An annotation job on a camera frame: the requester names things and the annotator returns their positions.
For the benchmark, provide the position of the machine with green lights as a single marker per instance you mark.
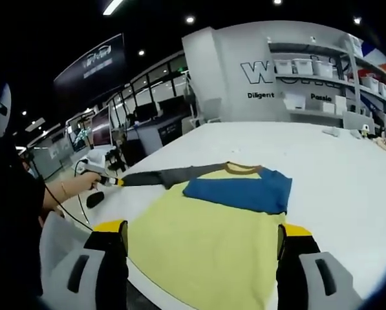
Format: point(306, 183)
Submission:
point(82, 134)

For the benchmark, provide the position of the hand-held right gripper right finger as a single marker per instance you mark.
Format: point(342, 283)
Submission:
point(299, 255)

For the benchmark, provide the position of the person's black clothing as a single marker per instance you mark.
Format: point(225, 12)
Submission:
point(15, 210)

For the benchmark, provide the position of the spare white gripper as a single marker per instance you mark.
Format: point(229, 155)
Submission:
point(365, 131)

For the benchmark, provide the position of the white floor stand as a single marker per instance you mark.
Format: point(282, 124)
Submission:
point(196, 122)

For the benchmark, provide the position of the black computer monitor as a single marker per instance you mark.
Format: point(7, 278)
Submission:
point(170, 105)
point(144, 111)

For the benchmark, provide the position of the grey flat box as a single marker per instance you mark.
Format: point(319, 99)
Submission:
point(357, 121)

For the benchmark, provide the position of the white square box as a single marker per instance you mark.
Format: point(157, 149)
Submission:
point(335, 104)

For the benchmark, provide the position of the large dark display screen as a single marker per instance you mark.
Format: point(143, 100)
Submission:
point(101, 126)

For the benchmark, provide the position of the grey office counter desk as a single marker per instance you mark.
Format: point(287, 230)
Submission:
point(160, 134)

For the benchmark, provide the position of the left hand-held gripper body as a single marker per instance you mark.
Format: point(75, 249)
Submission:
point(94, 167)

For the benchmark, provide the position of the dark hanging banner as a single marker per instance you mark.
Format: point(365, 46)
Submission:
point(95, 64)

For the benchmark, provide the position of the person's left hand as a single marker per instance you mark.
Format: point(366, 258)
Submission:
point(92, 181)

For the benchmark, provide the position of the white open box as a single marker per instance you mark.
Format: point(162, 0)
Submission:
point(294, 100)

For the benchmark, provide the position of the small grey cloth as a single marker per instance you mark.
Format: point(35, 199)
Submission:
point(331, 131)

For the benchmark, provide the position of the white worn device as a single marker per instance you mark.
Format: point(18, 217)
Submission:
point(3, 106)

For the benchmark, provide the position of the grey metal shelf rack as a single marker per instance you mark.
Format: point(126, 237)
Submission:
point(353, 80)

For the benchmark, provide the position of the black oval device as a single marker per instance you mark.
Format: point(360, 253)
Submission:
point(95, 199)

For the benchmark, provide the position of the row of white storage bins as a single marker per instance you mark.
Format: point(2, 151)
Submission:
point(301, 66)

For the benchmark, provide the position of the yellow grey blue garment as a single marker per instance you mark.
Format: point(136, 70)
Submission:
point(205, 242)

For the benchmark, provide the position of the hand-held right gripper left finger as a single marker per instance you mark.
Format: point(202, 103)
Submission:
point(97, 258)

